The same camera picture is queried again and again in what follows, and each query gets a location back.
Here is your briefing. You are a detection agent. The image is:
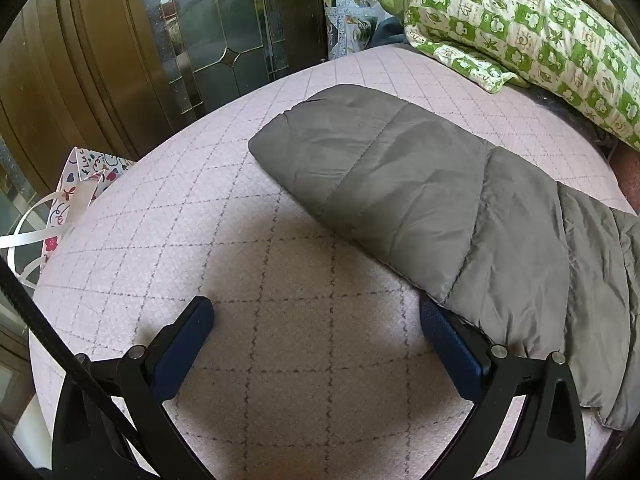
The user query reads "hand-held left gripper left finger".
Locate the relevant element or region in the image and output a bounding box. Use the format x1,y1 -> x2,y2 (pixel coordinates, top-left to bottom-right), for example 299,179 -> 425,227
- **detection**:
51,296 -> 216,480

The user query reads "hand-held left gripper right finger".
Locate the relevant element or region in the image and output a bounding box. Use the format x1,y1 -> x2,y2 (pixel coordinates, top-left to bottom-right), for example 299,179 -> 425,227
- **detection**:
420,301 -> 586,480

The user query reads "grey puffer jacket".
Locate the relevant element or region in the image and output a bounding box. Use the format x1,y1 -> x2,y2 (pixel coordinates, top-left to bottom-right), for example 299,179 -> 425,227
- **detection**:
248,85 -> 640,431

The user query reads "pink quilted mattress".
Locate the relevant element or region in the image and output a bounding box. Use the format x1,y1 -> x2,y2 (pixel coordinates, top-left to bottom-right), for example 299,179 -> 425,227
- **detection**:
27,42 -> 636,480

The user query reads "white printed gift bag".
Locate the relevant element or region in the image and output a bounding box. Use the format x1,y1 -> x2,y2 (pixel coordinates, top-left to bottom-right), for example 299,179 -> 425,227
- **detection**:
0,146 -> 138,286

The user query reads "wooden door with glass panel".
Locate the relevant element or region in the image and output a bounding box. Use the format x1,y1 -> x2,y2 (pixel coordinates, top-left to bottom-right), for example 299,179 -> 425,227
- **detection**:
0,0 -> 331,241

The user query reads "green patterned pillow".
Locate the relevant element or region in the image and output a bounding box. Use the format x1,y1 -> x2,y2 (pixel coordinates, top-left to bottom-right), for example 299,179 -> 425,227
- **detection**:
377,0 -> 640,151

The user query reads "floral patterned sheet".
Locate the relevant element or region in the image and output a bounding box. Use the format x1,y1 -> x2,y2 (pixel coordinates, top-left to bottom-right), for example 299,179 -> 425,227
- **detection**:
320,0 -> 408,61

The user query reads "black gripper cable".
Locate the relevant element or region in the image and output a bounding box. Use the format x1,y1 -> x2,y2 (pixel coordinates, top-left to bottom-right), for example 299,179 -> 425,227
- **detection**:
0,247 -> 143,448

